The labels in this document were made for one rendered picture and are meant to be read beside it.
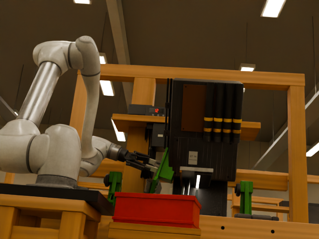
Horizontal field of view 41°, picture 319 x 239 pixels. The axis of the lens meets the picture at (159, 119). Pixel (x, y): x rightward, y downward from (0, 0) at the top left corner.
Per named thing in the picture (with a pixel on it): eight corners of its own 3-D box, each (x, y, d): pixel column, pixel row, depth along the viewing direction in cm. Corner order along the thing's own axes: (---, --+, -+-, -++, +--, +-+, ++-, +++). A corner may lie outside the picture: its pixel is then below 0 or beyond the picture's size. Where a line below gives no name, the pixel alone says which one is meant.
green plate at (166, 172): (168, 189, 222) (181, 151, 228) (153, 184, 223) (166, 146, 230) (168, 193, 233) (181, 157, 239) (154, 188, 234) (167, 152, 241)
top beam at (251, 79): (305, 86, 278) (304, 73, 281) (77, 74, 290) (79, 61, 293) (301, 91, 286) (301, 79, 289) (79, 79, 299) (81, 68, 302)
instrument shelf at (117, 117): (260, 128, 257) (260, 122, 258) (111, 119, 265) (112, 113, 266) (254, 141, 281) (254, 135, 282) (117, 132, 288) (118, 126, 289)
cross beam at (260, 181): (287, 190, 264) (287, 175, 267) (79, 175, 275) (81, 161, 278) (286, 191, 269) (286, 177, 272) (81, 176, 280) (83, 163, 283)
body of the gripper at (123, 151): (117, 151, 236) (134, 157, 234) (123, 144, 243) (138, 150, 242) (116, 163, 239) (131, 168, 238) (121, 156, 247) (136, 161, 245)
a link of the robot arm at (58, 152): (70, 176, 160) (79, 120, 168) (23, 172, 163) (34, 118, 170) (82, 185, 175) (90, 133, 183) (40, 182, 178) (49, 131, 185)
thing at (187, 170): (212, 174, 206) (213, 168, 207) (179, 172, 207) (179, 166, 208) (209, 190, 242) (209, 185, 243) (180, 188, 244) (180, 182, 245)
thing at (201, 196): (226, 227, 230) (228, 165, 242) (169, 222, 233) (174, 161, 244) (223, 230, 247) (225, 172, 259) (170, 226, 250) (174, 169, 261)
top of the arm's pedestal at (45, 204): (83, 212, 148) (84, 200, 149) (-7, 204, 150) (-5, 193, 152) (100, 223, 178) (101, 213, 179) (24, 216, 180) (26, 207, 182)
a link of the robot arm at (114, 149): (114, 140, 244) (124, 143, 243) (112, 153, 248) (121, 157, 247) (108, 147, 236) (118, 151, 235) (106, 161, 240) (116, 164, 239)
